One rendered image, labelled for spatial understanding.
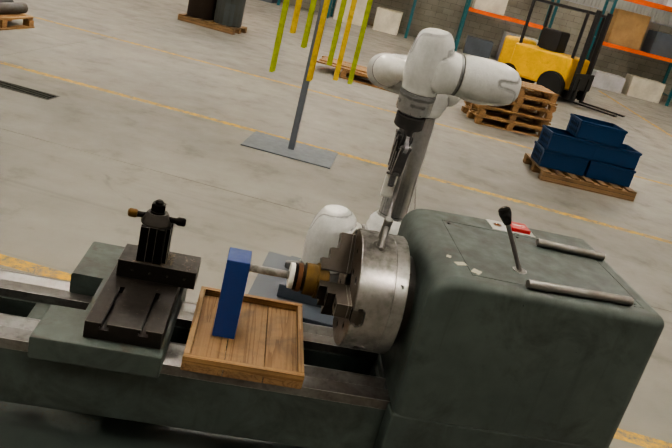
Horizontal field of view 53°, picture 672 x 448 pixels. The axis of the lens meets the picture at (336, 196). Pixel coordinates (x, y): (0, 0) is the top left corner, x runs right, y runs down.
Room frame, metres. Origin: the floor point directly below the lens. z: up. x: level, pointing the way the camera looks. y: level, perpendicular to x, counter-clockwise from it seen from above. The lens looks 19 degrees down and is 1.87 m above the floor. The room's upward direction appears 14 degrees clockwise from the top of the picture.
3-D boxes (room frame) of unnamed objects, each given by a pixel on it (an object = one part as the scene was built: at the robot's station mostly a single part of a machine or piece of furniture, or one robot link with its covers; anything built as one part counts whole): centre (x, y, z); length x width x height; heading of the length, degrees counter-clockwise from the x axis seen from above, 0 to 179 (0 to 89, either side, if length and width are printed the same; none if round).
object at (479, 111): (11.08, -2.37, 0.36); 1.26 x 0.86 x 0.73; 99
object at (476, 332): (1.70, -0.53, 1.06); 0.59 x 0.48 x 0.39; 98
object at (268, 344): (1.58, 0.14, 0.88); 0.36 x 0.30 x 0.04; 8
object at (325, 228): (2.20, -0.02, 0.97); 0.18 x 0.16 x 0.22; 99
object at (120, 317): (1.55, 0.43, 0.95); 0.43 x 0.18 x 0.04; 8
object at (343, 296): (1.52, -0.07, 1.08); 0.12 x 0.11 x 0.05; 8
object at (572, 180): (8.37, -2.90, 0.39); 1.20 x 0.80 x 0.79; 95
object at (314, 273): (1.60, 0.01, 1.08); 0.09 x 0.09 x 0.09; 8
